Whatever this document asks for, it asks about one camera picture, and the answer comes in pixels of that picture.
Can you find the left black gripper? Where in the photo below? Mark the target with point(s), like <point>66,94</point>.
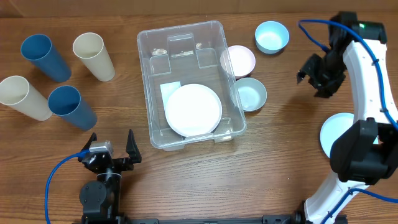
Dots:
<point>132,149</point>

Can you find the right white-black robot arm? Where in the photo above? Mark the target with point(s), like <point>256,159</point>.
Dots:
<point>367,151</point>

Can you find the near blue plastic cup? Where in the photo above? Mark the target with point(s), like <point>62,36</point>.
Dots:
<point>67,103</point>

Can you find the pink plastic bowl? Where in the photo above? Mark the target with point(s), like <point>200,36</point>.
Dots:
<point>238,60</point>

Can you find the near cream plastic cup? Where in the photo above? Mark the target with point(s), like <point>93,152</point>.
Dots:
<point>18,94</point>

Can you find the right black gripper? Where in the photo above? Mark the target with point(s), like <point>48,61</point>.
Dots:
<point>329,86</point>

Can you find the light blue plastic plate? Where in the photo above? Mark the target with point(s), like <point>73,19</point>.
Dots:
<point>333,128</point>

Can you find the blue plastic cup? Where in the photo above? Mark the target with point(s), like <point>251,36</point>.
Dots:
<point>40,51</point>
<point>67,103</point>

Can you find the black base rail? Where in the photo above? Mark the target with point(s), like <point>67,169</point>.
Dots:
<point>266,219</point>

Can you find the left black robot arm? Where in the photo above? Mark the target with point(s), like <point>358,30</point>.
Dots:
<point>101,197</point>

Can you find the grey plastic bowl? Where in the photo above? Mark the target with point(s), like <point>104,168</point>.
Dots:
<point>252,94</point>

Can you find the light blue plastic bowl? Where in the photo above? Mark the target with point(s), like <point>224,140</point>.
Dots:
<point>271,37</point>

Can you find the pink plastic plate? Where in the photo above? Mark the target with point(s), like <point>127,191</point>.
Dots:
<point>193,110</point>

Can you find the far cream plastic cup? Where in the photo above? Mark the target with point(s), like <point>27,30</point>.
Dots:
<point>91,50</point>

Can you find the clear plastic storage bin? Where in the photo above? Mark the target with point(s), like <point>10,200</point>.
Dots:
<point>189,54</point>

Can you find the cream plastic cup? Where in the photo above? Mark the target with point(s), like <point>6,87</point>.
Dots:
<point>18,94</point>
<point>91,50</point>

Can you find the far blue plastic cup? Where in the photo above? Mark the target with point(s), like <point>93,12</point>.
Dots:
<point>40,51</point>

